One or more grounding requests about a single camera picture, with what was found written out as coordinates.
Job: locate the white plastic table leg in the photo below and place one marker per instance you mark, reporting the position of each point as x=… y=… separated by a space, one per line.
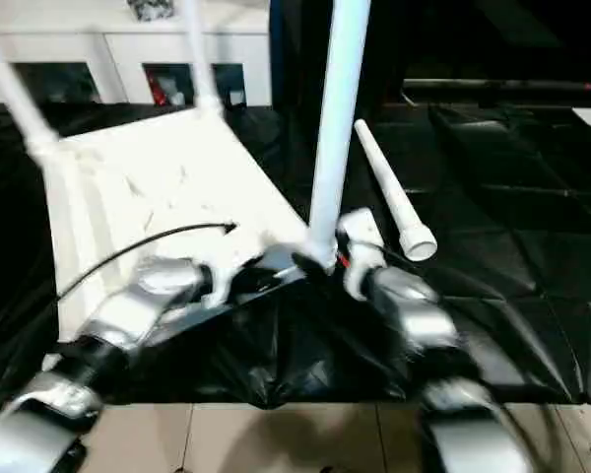
x=202 y=54
x=342 y=123
x=389 y=182
x=19 y=98

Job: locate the dark long metal bar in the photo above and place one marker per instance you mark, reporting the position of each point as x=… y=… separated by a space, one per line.
x=512 y=91

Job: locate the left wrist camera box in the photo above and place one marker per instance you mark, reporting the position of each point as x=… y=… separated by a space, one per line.
x=226 y=276

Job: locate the white cabinet with glass doors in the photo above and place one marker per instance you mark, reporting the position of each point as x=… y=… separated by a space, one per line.
x=79 y=39

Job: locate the white plastic table top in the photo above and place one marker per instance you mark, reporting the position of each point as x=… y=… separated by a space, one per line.
x=152 y=172

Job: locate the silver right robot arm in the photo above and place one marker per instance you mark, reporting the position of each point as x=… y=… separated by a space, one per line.
x=423 y=320

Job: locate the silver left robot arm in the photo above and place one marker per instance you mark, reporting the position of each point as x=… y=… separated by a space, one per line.
x=123 y=310

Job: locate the black mat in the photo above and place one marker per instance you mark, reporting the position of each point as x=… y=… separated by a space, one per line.
x=522 y=222

